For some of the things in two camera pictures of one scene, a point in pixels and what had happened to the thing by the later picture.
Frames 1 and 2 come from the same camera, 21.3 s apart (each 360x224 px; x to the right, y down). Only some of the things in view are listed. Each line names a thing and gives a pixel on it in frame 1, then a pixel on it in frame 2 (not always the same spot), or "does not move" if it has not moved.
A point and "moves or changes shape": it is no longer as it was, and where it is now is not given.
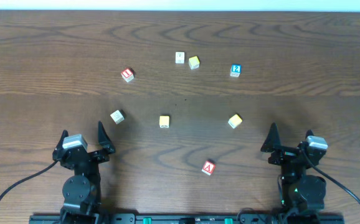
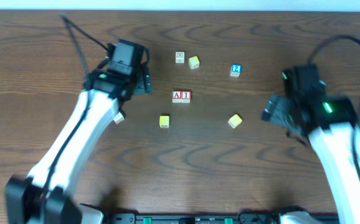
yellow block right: (235, 121) does not move
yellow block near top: (194, 63) does not move
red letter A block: (208, 167) → (176, 96)
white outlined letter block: (117, 116) does not move
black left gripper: (86, 156) → (146, 80)
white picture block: (179, 57) does not move
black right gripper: (291, 152) → (275, 109)
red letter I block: (127, 74) moves or changes shape
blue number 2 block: (235, 70) does not move
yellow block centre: (164, 121) does not move
